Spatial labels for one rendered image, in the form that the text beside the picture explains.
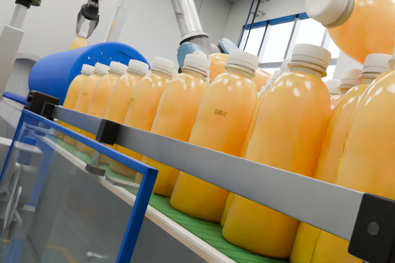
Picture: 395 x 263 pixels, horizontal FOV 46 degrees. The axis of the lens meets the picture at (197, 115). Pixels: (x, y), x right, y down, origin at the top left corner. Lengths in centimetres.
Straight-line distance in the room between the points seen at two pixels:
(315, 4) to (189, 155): 19
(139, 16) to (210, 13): 115
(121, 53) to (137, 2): 548
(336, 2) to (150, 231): 28
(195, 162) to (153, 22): 659
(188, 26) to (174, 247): 144
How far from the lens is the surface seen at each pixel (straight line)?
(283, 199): 34
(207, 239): 45
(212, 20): 742
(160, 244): 44
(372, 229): 26
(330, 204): 31
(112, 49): 150
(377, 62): 46
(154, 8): 706
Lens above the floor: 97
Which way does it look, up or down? 4 degrees up
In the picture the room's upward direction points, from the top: 17 degrees clockwise
